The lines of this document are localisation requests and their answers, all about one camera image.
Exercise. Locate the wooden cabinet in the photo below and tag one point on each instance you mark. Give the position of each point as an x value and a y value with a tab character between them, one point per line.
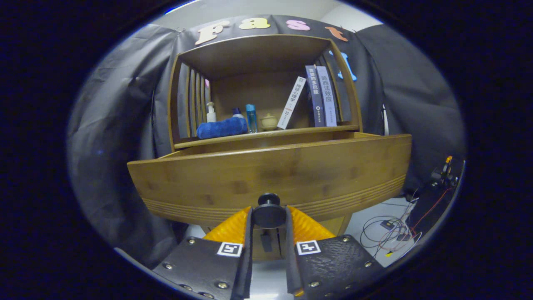
258	91

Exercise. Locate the white bottle with blue cap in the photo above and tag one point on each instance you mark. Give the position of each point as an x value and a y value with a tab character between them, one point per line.
237	112

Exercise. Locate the clear blue bottle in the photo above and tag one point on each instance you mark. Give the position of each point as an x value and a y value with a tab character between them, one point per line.
251	118

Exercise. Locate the white pump bottle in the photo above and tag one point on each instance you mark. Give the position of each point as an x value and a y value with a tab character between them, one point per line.
211	116

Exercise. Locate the light purple book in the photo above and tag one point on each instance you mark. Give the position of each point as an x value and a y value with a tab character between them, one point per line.
327	98

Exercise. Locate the dark blue book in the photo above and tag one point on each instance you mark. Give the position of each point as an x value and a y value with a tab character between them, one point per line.
315	98

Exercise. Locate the wooden countertop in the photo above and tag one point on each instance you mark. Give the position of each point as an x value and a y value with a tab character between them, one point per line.
300	131

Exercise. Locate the black backdrop cloth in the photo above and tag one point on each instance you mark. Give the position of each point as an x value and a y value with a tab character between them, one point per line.
112	125

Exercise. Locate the rolled blue towel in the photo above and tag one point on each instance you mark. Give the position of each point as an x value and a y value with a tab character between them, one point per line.
220	128

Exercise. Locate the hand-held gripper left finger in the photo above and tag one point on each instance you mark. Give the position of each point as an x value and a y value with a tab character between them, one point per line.
208	262

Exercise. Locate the beige lidded teacup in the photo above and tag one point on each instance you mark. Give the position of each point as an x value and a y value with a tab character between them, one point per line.
269	122

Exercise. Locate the black device with orange part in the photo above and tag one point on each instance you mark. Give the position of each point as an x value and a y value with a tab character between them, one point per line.
444	175

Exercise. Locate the white book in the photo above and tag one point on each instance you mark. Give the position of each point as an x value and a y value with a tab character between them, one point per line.
292	102

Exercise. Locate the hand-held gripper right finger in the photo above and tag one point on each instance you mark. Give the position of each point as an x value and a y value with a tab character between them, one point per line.
333	262

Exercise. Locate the wooden cabinet door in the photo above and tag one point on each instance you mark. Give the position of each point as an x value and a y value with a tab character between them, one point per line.
338	225
259	255

